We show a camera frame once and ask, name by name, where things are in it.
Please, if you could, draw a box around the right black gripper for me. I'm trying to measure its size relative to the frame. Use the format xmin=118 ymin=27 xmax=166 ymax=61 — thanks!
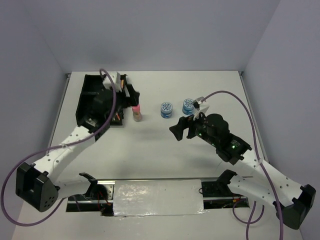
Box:
xmin=169 ymin=108 xmax=218 ymax=147

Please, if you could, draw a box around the pink-capped small bottle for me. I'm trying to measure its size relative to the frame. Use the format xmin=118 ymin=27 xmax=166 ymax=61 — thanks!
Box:
xmin=131 ymin=104 xmax=142 ymax=122

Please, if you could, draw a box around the blue jar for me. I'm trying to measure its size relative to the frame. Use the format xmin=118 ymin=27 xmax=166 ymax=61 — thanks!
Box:
xmin=182 ymin=98 xmax=195 ymax=115
xmin=160 ymin=102 xmax=173 ymax=119

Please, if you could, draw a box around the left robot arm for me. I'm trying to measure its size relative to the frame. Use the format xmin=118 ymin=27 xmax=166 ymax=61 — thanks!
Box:
xmin=15 ymin=75 xmax=140 ymax=213

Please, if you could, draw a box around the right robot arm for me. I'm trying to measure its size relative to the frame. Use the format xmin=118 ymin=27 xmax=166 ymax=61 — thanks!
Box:
xmin=169 ymin=113 xmax=316 ymax=230

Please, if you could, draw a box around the black four-compartment organizer tray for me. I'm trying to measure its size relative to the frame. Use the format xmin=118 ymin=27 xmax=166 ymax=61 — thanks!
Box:
xmin=75 ymin=72 xmax=127 ymax=133

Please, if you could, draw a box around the silver foil plate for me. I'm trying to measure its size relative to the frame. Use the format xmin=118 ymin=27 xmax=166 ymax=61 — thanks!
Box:
xmin=113 ymin=179 xmax=205 ymax=217

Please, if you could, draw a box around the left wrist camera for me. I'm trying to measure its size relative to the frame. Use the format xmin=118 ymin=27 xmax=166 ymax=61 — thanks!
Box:
xmin=102 ymin=71 xmax=122 ymax=91

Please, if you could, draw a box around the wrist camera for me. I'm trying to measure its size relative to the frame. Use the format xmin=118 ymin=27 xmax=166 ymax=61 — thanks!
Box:
xmin=192 ymin=96 xmax=210 ymax=121
xmin=102 ymin=71 xmax=122 ymax=91

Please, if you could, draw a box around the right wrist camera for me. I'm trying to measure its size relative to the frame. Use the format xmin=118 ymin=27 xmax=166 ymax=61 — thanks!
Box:
xmin=192 ymin=96 xmax=210 ymax=121

